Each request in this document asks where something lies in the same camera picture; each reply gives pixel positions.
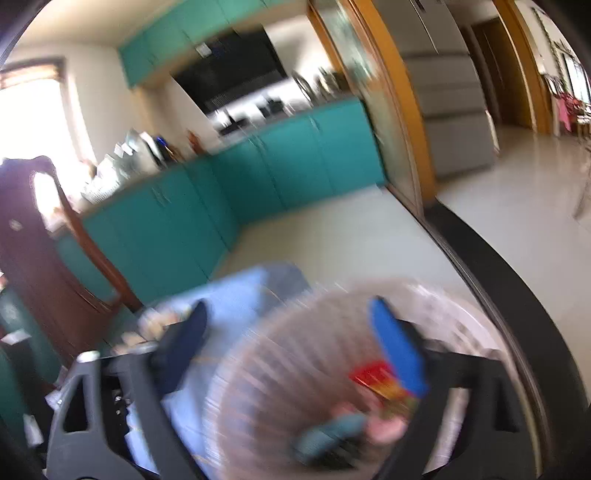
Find white wastebasket with plastic liner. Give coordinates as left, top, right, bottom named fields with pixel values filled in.
left=205, top=276, right=523, bottom=480

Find red snack wrapper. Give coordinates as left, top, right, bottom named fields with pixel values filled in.
left=348, top=362, right=421, bottom=409

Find pink tissue packet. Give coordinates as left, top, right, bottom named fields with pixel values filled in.
left=330, top=401, right=410, bottom=442

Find teal cloth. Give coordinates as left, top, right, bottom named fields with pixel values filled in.
left=291, top=412, right=370, bottom=467

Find white plastic bag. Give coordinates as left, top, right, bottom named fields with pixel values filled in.
left=137, top=306, right=195, bottom=345

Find steel pot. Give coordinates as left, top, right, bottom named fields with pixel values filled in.
left=316, top=67, right=345, bottom=95

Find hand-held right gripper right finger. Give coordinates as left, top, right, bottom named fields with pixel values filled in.
left=368, top=297, right=550, bottom=480

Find wooden doorway frame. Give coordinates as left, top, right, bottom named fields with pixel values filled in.
left=462, top=0, right=556, bottom=137

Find pink hanging cloth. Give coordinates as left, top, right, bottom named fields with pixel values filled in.
left=553, top=91, right=583, bottom=136

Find black range hood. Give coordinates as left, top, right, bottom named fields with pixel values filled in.
left=172, top=25, right=290, bottom=114

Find teal upper cabinets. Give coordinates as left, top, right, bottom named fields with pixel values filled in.
left=119, top=0, right=279, bottom=89

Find brown wooden chair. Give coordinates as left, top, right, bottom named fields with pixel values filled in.
left=0, top=155, right=142, bottom=371

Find blue quilted cloth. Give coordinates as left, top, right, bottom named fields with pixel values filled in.
left=99, top=261, right=315, bottom=480

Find dark curved rim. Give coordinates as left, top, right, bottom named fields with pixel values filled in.
left=424, top=202, right=591, bottom=480

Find steel pot lid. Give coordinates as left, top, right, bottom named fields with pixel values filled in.
left=294, top=70, right=314, bottom=99

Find white dish rack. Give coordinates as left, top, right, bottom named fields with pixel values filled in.
left=80, top=151, right=136, bottom=205

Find wooden framed window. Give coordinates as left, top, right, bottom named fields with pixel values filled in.
left=0, top=56, right=94, bottom=163

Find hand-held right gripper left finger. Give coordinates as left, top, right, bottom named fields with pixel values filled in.
left=46, top=299, right=210, bottom=480

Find grey refrigerator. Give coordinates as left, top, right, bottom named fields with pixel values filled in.
left=373, top=0, right=500, bottom=179

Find teal base cabinets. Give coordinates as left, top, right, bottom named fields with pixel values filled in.
left=0, top=99, right=389, bottom=416

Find wooden framed glass door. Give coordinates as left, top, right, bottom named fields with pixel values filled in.
left=307, top=0, right=438, bottom=214

